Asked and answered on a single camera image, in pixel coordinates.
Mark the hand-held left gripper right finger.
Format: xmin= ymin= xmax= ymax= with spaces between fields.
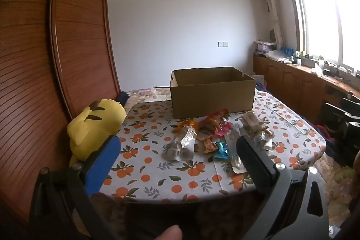
xmin=236 ymin=135 xmax=330 ymax=240

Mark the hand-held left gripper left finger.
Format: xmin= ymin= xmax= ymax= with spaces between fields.
xmin=29 ymin=135 xmax=124 ymax=240

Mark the brown snack packet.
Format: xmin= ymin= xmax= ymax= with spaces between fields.
xmin=197 ymin=135 xmax=218 ymax=155

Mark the cardboard box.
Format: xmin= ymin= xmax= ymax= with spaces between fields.
xmin=169 ymin=67 xmax=256 ymax=119

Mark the small silver snack packet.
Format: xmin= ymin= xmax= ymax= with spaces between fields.
xmin=253 ymin=129 xmax=275 ymax=152

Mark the long clear snack packet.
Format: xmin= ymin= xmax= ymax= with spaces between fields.
xmin=225 ymin=129 xmax=249 ymax=173

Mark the teal snack packet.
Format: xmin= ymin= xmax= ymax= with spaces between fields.
xmin=213 ymin=141 xmax=230 ymax=160

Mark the yellow plush toy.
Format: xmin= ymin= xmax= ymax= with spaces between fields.
xmin=67 ymin=99 xmax=126 ymax=167

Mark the pink snack packet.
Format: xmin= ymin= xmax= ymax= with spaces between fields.
xmin=215 ymin=122 xmax=234 ymax=136

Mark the orange fruit print tablecloth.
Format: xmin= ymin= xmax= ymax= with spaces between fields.
xmin=101 ymin=91 xmax=327 ymax=204

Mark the red orange snack packet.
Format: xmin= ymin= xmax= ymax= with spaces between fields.
xmin=198 ymin=108 xmax=230 ymax=131

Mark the red cloth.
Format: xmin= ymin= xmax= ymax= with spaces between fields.
xmin=313 ymin=125 xmax=335 ymax=142

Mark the floral bed sheet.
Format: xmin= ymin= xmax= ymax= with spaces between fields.
xmin=124 ymin=87 xmax=356 ymax=229

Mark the long wooden cabinet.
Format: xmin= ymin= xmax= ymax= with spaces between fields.
xmin=253 ymin=56 xmax=360 ymax=128

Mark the black chair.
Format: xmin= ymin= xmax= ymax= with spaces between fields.
xmin=321 ymin=98 xmax=360 ymax=145

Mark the white plastic bag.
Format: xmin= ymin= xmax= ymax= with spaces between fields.
xmin=266 ymin=50 xmax=290 ymax=62

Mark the pink storage box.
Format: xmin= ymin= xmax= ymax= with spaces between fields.
xmin=255 ymin=42 xmax=275 ymax=53

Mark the wooden slatted wardrobe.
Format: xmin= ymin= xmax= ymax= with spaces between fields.
xmin=0 ymin=0 xmax=121 ymax=226

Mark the wooden framed window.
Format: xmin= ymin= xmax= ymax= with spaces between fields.
xmin=283 ymin=0 xmax=360 ymax=72

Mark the pale patterned curtain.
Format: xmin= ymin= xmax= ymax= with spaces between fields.
xmin=257 ymin=0 xmax=284 ymax=45

